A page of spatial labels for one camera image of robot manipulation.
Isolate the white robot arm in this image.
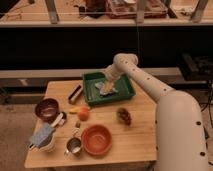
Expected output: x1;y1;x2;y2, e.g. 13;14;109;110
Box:
104;53;209;171

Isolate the small metal cup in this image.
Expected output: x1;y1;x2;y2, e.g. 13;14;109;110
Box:
64;130;82;156

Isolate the crumpled grey cloth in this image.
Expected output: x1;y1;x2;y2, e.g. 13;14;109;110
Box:
95;82;118;96

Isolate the green plastic tray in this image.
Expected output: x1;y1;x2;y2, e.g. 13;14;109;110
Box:
82;72;135;106

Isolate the black rectangular brush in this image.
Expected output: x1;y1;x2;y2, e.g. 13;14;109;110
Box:
68;85;83;104

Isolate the orange peach fruit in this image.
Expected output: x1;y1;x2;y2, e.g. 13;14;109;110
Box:
77;108;89;121

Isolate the yellow banana toy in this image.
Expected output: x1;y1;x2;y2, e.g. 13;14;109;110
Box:
69;106;82;114

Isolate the small dark object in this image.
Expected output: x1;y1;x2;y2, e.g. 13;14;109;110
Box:
75;122;81;128

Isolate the orange bowl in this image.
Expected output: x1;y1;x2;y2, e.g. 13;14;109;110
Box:
81;124;112;156

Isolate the dark red bowl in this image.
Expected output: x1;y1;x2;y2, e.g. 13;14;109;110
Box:
35;98;59;123

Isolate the black floor cable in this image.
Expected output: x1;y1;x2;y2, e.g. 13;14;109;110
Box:
199;99;213;131

